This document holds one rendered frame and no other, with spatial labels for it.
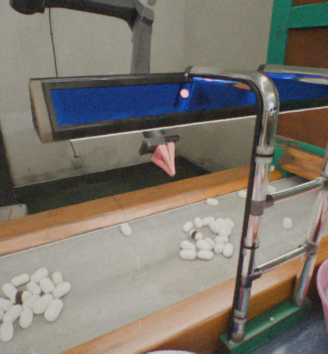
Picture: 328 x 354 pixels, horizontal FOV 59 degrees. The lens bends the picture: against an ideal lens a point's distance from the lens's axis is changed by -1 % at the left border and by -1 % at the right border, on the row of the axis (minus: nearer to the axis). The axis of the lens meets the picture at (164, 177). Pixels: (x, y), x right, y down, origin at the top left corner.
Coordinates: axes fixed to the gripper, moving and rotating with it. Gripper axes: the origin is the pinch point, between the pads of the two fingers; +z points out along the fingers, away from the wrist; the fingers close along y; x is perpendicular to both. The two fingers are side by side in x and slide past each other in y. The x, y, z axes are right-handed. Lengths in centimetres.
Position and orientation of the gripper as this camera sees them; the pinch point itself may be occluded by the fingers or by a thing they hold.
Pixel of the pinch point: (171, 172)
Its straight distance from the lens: 73.7
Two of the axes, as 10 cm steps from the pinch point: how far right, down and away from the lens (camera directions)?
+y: 8.7, -2.1, 4.4
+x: -3.0, 4.8, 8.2
